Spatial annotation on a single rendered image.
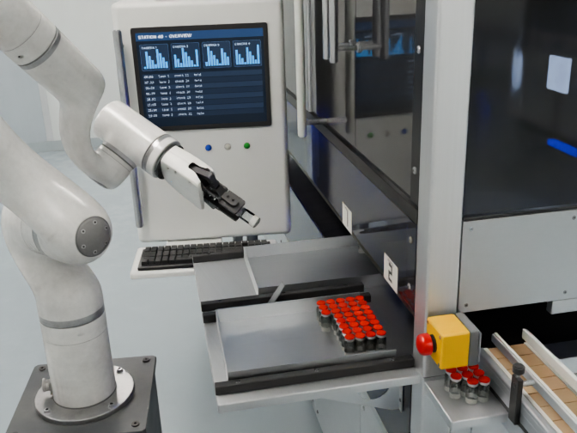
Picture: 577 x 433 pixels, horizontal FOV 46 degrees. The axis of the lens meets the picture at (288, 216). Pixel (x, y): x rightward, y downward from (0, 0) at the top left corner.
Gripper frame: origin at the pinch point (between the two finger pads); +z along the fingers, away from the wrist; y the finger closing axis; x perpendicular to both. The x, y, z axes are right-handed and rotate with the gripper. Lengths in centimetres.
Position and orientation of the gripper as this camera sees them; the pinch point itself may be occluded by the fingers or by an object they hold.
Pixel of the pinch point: (232, 205)
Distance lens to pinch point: 127.8
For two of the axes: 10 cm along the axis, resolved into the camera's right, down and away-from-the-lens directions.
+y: 0.4, -4.4, -9.0
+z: 8.0, 5.5, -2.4
